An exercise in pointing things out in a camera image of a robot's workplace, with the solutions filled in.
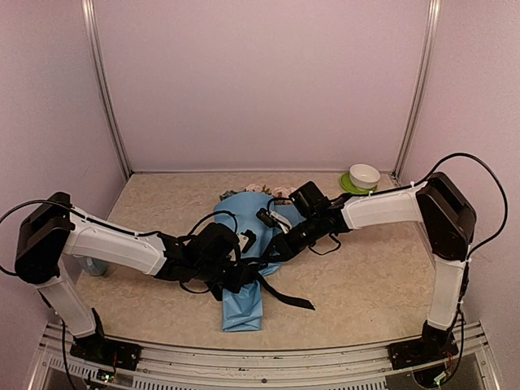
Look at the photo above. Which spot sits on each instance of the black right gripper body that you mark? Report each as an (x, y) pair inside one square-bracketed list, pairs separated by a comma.
[(296, 246)]

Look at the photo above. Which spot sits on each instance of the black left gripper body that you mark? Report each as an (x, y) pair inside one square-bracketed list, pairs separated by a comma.
[(207, 270)]

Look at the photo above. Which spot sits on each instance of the fake flower bunch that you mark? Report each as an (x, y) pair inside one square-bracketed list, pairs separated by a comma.
[(276, 192)]

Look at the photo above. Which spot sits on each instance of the blue wrapping paper sheet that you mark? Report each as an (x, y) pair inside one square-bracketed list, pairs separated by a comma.
[(243, 311)]

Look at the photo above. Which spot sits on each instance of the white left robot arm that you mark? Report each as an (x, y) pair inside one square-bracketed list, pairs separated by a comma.
[(56, 230)]

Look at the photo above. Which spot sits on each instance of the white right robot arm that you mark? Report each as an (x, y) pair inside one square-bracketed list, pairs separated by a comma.
[(437, 203)]

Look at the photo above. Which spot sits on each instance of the green plastic saucer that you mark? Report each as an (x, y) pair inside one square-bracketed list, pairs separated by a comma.
[(348, 186)]

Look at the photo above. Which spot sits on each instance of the white ceramic bowl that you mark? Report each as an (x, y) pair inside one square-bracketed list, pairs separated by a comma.
[(364, 176)]

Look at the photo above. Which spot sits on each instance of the white blue paper cup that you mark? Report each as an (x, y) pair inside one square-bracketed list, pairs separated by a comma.
[(93, 266)]

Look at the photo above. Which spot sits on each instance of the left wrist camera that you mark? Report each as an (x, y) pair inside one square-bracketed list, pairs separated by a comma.
[(246, 240)]

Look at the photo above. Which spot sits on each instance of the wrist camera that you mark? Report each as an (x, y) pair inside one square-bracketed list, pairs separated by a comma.
[(246, 240), (273, 219)]

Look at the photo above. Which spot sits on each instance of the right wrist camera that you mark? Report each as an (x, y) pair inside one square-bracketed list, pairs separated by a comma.
[(273, 219)]

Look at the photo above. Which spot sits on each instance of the right corner metal post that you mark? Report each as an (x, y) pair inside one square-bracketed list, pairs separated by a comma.
[(420, 87)]

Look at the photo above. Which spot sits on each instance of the corner metal post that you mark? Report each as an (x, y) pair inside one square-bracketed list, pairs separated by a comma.
[(420, 87), (91, 28)]

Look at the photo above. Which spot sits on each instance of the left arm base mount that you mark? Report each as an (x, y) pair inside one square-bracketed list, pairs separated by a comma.
[(106, 351)]

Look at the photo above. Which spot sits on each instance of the aluminium table frame rail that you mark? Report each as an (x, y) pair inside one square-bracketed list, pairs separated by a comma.
[(373, 365)]

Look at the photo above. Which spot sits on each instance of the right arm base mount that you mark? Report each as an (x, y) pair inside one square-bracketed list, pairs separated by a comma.
[(433, 345)]

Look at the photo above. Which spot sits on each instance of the left corner metal post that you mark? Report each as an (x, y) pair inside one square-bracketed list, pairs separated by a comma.
[(91, 28)]

